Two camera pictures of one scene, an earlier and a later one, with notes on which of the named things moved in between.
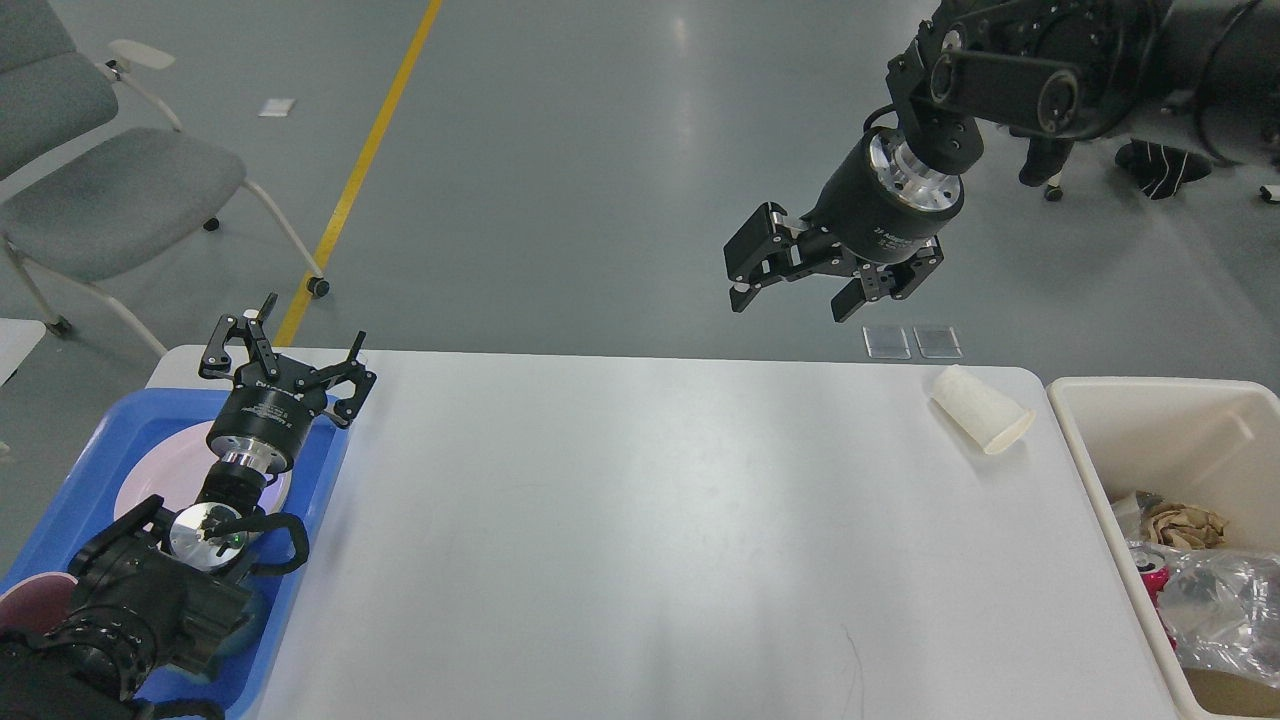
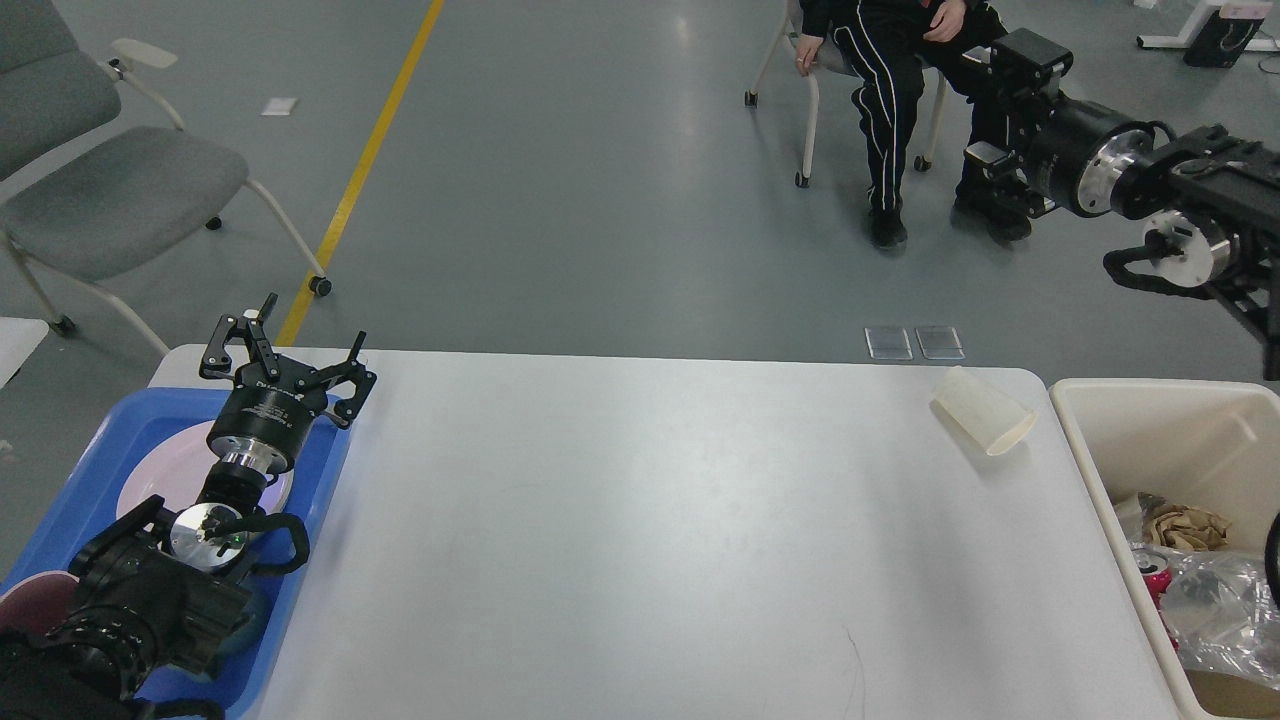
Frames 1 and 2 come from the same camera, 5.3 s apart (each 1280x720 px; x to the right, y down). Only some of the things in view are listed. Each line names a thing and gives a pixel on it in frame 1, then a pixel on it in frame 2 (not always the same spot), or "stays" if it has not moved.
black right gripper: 878,204 → 1074,151
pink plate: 169,470 stays
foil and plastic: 1132,511 stays
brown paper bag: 1221,692 stays
